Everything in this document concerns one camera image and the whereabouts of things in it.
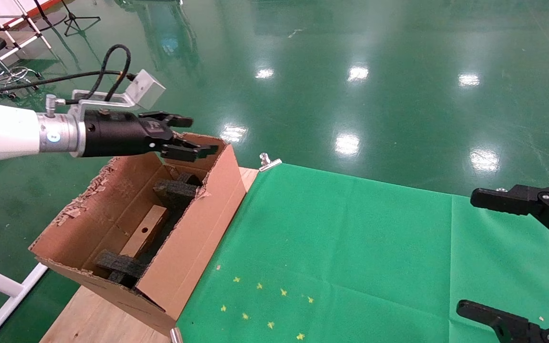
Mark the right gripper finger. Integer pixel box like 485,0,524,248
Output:
457,299,549,343
470,182,549,253

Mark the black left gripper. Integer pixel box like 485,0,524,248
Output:
83,110,219,162

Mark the small brown cardboard box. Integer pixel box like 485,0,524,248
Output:
120,205,170,260

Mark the large open cardboard carton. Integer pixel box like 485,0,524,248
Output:
29,132,247,337

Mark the black foam block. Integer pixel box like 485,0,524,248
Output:
153,171,203,210
94,249,151,289

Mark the green cloth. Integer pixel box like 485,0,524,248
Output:
177,163,549,343

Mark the black tripod stand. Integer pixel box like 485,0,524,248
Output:
60,0,101,37

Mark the black round base stand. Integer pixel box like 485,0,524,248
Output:
33,0,69,30

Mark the white tube rack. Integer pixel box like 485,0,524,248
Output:
0,0,52,79

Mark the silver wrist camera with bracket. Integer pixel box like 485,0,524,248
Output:
46,69,166,118

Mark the black braided cable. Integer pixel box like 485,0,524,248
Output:
0,44,137,104

